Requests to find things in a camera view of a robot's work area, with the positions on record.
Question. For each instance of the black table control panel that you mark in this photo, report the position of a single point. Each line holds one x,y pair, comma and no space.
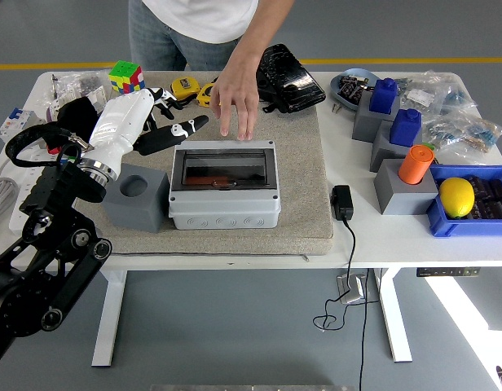
446,272

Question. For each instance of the black cloth glove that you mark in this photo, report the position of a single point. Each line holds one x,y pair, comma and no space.
77,116

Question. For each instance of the clear bag with white labels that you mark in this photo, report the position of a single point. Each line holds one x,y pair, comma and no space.
420,95

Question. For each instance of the grey block holder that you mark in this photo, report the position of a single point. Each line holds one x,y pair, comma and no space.
402,197
141,212
383,150
365,122

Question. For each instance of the clear bag with small parts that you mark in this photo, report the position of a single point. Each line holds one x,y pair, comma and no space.
86,81

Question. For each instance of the blue-grey dish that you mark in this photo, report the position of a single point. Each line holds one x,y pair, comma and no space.
336,87

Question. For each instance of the black power adapter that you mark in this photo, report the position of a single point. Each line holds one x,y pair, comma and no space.
342,201

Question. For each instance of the grey-brown mat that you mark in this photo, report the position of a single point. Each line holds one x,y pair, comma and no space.
300,183

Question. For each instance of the blue plastic bin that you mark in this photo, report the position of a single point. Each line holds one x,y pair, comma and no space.
463,228

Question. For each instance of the orange cylinder battery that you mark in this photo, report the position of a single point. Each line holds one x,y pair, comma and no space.
415,165
202,180

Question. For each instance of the small green object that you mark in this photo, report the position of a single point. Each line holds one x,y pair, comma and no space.
428,145

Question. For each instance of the dark printed battery pack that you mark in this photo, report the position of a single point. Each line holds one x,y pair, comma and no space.
348,83
355,94

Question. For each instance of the person's left hand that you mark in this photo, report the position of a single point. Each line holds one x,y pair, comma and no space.
239,97

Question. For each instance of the clear bag with mixed parts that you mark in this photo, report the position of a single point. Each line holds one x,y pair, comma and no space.
467,134

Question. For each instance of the person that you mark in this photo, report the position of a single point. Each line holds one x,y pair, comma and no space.
194,20

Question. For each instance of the purple white small packet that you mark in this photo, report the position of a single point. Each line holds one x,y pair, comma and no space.
52,113

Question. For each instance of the person's left forearm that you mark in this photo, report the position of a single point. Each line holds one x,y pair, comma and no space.
259,36

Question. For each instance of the blue block battery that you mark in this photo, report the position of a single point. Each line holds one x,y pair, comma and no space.
383,95
405,128

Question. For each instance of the small metal screws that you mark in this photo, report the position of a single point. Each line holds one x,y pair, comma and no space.
336,108

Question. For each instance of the white power strip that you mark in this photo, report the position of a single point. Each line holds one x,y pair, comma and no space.
15,222

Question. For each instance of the yellow lemon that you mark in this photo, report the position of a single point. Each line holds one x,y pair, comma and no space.
456,197

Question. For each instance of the clear bag with blue parts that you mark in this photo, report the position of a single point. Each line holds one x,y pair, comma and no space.
456,97

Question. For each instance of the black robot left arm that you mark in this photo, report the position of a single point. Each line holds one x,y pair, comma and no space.
43,260

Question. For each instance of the glossy black pouch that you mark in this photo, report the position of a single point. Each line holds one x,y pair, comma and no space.
296,81

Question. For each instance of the grey electrical box with lid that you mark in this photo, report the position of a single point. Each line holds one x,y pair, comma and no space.
222,212

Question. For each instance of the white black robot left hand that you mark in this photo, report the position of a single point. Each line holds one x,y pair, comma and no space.
116,122

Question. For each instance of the white circuit breaker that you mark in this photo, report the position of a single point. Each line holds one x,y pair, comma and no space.
14,122

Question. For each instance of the white plastic connector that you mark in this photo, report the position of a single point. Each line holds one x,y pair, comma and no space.
97,97

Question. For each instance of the large colourful puzzle cube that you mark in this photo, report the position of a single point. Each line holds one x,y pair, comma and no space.
126,75

